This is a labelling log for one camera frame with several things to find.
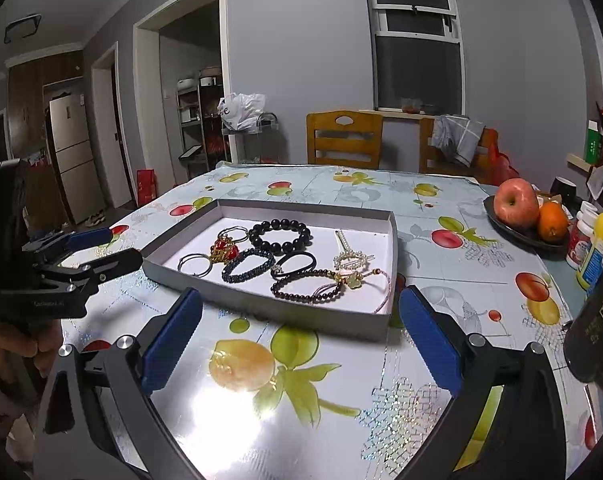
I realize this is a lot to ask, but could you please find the thin silver bangle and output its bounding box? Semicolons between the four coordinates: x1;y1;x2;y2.
218;226;252;246
178;252;214;277

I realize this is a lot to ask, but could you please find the person's left forearm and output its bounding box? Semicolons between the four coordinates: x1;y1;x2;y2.
0;360;49;431

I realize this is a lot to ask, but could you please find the red paper bag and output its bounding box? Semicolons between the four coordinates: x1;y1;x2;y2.
136;169;158;207

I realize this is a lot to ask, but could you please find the black hair tie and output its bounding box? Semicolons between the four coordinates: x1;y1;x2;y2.
271;251;316;281

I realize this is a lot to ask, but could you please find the wooden chair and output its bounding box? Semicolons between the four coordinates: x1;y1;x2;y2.
419;116;499;186
306;110;385;171

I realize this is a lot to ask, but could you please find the white door frame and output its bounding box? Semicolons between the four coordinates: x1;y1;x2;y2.
90;42;132;211

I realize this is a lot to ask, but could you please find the red plastic bag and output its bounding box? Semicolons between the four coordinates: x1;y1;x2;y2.
489;150;519;186

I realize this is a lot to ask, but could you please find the dark blue bead bracelet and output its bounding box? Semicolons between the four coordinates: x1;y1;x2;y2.
221;247;275;284

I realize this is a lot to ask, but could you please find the black bead bracelet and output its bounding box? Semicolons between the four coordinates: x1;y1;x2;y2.
248;218;313;255

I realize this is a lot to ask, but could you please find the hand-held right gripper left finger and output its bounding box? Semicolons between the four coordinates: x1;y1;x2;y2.
34;287;204;480

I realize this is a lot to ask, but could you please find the pearl hair clip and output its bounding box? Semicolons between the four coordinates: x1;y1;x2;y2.
333;230;369;273

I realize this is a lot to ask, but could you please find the grey checked cloth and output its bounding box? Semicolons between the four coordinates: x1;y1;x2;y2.
431;114;486;168

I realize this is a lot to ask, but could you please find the window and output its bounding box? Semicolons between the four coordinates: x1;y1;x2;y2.
361;0;466;113

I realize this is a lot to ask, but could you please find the white plastic bag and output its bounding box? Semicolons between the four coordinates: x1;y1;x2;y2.
218;92;266;132

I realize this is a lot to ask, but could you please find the metal shelf rack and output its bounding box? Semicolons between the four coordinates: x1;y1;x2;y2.
175;65;222;171

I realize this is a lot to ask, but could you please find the ceiling light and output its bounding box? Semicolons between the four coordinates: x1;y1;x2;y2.
4;15;43;43

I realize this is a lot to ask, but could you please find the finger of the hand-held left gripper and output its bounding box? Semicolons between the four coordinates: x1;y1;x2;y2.
34;248;144;286
21;226;113;262

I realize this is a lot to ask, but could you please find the brown bead bracelet pink cord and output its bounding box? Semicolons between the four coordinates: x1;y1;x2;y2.
270;267;397;313

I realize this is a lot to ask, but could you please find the white pill bottle red label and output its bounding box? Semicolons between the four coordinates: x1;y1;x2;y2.
565;208;599;268

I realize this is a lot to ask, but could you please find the black plate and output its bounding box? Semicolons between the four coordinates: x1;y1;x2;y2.
483;195;575;261

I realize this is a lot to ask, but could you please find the dark cylindrical object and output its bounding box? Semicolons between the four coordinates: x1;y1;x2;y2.
564;245;603;391

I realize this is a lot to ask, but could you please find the silver refrigerator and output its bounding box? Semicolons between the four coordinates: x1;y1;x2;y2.
48;94;106;226

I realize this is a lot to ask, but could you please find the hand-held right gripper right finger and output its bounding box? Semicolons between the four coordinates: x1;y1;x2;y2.
399;284;567;480

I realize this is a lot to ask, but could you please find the fruit print tablecloth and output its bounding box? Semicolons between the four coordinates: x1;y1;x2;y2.
56;162;603;480

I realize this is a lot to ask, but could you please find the person's left hand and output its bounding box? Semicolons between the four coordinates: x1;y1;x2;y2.
0;317;64;378

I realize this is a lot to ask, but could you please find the yellow capped bottle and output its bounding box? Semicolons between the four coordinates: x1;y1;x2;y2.
576;212;603;291

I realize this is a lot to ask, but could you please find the green box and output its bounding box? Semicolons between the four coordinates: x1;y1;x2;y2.
585;120;603;165

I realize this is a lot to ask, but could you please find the red apple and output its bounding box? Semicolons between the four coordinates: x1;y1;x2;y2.
494;178;539;231

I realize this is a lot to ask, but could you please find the metal wire basket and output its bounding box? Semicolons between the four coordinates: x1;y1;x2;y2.
221;112;279;166

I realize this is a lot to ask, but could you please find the black cup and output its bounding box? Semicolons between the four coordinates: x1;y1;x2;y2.
551;176;577;206

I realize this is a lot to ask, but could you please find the orange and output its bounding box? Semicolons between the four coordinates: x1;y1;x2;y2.
537;201;569;242

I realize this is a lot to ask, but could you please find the red bead gold chain bracelet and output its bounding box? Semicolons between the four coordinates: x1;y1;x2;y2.
210;237;242;265

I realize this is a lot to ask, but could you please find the white cardboard box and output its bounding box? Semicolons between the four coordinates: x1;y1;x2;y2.
142;198;399;343

